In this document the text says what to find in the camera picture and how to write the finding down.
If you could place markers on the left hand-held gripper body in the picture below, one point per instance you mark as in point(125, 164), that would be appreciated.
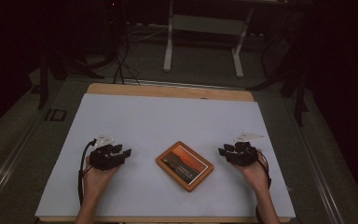
point(105, 159)

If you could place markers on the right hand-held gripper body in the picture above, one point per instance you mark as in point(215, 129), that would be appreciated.
point(243, 155)

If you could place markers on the person's right hand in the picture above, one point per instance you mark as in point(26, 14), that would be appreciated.
point(254, 174)

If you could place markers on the person's left hand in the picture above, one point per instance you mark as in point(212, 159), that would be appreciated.
point(97, 180)

